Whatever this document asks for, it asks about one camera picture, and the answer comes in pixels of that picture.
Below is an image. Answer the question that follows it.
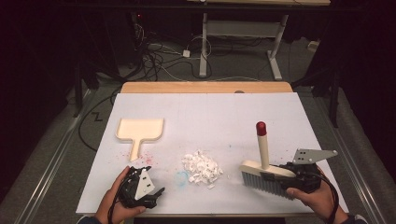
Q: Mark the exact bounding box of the small white box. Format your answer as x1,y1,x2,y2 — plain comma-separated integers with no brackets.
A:
307,40,321,53

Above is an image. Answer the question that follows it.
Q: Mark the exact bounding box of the hand-held gripper cable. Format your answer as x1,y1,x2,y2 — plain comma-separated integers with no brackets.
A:
311,171,341,224
106,174,132,224

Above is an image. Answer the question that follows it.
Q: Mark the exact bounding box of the cream brush with red-tipped handle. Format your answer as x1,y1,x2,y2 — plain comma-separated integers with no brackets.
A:
238,120,297,201

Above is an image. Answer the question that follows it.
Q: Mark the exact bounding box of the person's left hand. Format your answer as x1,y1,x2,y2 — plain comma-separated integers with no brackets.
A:
94,165,148,224

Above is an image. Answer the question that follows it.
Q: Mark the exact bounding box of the black floor cable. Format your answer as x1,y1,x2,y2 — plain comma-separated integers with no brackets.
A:
78,88,123,153

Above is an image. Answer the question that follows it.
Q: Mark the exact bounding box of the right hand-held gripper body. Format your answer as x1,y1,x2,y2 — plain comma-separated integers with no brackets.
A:
278,147,339,195

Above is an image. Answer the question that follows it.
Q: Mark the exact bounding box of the white table cover sheet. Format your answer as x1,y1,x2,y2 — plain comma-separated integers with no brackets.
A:
75,91,349,217

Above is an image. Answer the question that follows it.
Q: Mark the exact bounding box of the white desk frame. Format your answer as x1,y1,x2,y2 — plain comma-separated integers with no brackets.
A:
186,0,332,81

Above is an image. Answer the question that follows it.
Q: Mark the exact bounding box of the metal floor rail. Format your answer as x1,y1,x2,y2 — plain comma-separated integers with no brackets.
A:
311,92,389,224
13,89,96,224

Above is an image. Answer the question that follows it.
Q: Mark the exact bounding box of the left hand-held gripper cable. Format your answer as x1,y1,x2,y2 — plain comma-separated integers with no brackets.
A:
106,174,132,224

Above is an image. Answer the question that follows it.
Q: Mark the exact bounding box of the right hand-held gripper cable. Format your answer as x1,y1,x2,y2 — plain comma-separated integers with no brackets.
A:
311,171,341,224

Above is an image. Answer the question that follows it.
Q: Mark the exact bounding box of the black stand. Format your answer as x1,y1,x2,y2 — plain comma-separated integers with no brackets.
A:
292,60,343,129
72,57,101,119

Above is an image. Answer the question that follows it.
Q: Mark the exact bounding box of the person's right hand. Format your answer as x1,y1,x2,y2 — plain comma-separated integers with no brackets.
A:
286,167,350,224

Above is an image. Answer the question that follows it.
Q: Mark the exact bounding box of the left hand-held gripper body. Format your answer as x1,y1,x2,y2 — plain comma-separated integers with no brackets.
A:
117,166,159,210

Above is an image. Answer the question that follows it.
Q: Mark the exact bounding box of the cream dustpan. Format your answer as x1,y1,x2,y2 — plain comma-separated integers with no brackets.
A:
115,118,165,162

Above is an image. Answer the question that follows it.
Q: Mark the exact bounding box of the pile of white paper scraps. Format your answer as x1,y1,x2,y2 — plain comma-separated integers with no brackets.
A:
181,148,224,190

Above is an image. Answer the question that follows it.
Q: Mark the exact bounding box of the wooden table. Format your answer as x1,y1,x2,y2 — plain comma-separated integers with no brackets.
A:
120,81,294,94

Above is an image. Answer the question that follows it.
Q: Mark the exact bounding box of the tangle of floor cables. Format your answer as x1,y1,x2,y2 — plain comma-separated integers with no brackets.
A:
132,22,214,82

